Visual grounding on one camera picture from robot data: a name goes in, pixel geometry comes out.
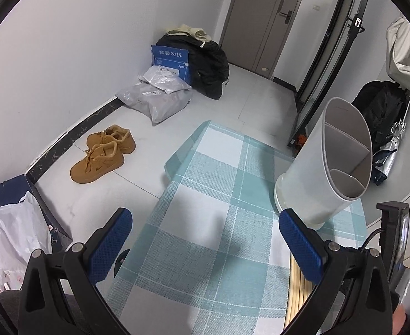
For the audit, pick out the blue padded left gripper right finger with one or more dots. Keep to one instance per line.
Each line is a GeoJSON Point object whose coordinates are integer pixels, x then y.
{"type": "Point", "coordinates": [306, 246]}

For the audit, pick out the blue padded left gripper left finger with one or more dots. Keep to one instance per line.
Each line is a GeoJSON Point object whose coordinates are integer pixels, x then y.
{"type": "Point", "coordinates": [103, 247]}

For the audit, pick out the bamboo chopstick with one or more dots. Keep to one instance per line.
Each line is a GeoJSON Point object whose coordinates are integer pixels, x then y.
{"type": "Point", "coordinates": [298, 291]}

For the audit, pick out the white utensil holder cup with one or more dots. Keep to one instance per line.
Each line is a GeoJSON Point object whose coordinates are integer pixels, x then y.
{"type": "Point", "coordinates": [332, 169]}

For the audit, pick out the white shoulder bag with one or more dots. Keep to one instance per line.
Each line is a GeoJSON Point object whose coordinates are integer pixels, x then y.
{"type": "Point", "coordinates": [398, 52]}

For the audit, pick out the person's right hand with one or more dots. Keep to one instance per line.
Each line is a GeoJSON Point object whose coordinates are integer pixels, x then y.
{"type": "Point", "coordinates": [398, 319]}

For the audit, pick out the silver folded umbrella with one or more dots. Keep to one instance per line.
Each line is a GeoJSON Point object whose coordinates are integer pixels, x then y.
{"type": "Point", "coordinates": [384, 159]}

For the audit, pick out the tan suede shoe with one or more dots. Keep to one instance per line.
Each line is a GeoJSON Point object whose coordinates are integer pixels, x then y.
{"type": "Point", "coordinates": [114, 133]}
{"type": "Point", "coordinates": [98, 161]}

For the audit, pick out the teal plaid table mat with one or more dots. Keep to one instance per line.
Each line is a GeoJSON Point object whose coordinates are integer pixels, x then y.
{"type": "Point", "coordinates": [210, 259]}

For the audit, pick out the dark blue paper bag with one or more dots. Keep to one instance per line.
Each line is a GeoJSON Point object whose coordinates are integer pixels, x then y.
{"type": "Point", "coordinates": [14, 189]}

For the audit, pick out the black hanging coat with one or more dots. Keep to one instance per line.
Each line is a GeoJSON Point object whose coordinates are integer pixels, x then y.
{"type": "Point", "coordinates": [381, 104]}

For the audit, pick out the grey plastic parcel bag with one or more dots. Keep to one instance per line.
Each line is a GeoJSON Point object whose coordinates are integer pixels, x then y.
{"type": "Point", "coordinates": [154, 103]}

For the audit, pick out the white plastic parcel bag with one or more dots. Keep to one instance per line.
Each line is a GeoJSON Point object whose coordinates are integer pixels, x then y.
{"type": "Point", "coordinates": [164, 79]}

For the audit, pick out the black framed mirror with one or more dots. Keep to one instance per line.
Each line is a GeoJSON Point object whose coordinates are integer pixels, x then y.
{"type": "Point", "coordinates": [345, 25]}

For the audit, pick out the blue cardboard box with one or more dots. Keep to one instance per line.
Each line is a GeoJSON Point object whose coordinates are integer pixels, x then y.
{"type": "Point", "coordinates": [173, 59]}

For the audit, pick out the black jacket pile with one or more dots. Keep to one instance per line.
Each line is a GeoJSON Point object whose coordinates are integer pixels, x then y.
{"type": "Point", "coordinates": [208, 64]}

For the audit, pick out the cream knitted garment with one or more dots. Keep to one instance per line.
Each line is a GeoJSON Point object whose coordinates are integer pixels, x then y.
{"type": "Point", "coordinates": [196, 33]}

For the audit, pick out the grey entrance door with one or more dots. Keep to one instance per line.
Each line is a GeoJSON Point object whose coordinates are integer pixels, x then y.
{"type": "Point", "coordinates": [255, 33]}

